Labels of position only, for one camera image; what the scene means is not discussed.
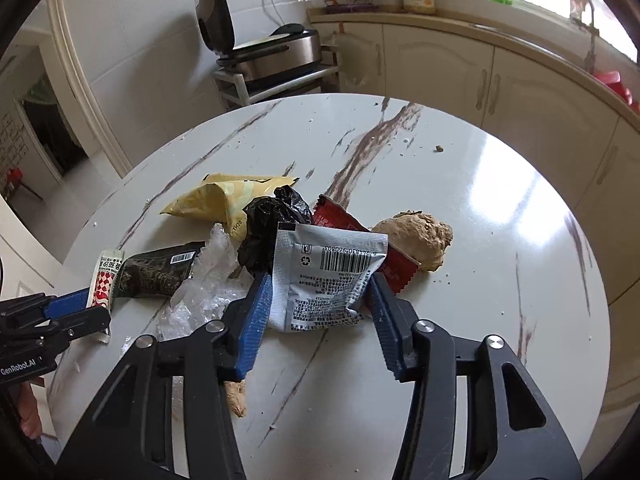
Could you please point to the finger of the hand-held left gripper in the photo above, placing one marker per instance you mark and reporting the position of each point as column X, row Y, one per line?
column 67, row 302
column 87, row 322

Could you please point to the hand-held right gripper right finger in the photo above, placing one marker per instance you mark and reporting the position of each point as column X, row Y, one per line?
column 390, row 330

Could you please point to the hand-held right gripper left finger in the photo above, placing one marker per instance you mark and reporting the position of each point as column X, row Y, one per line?
column 252, row 325

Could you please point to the red white checked stick packet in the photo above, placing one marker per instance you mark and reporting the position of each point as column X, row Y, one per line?
column 107, row 276

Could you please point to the clear plastic bag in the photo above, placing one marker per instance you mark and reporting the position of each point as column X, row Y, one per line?
column 212, row 292

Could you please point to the small ginger piece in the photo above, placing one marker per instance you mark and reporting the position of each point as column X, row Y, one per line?
column 236, row 401

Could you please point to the dark green snack packet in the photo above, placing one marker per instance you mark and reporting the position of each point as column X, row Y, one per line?
column 150, row 276

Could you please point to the silver packet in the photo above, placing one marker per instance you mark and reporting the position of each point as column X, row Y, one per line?
column 325, row 272

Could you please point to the ginger root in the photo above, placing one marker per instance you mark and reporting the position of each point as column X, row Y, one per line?
column 420, row 241

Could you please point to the black plastic bag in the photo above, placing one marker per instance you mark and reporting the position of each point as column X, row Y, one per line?
column 274, row 215

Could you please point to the yellow snack bag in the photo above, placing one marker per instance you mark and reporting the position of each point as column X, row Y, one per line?
column 210, row 201

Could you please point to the person's left hand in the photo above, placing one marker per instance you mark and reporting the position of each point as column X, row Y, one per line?
column 31, row 412

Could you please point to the red stool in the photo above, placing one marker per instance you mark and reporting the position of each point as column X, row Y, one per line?
column 19, row 183

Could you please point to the round marble table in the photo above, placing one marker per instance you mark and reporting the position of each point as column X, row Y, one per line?
column 475, row 185

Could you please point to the white trolley rack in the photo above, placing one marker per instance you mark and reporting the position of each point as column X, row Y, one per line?
column 235, row 92

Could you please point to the black silver rice cooker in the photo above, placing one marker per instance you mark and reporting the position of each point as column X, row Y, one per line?
column 280, row 50

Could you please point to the beige kitchen countertop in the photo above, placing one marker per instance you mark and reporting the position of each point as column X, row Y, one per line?
column 500, row 35

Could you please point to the red basin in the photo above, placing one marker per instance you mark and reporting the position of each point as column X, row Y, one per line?
column 615, row 87

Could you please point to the metal faucet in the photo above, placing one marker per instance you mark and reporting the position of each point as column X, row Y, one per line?
column 592, row 35

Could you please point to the cream door frame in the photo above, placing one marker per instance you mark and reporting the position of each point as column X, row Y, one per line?
column 85, row 95

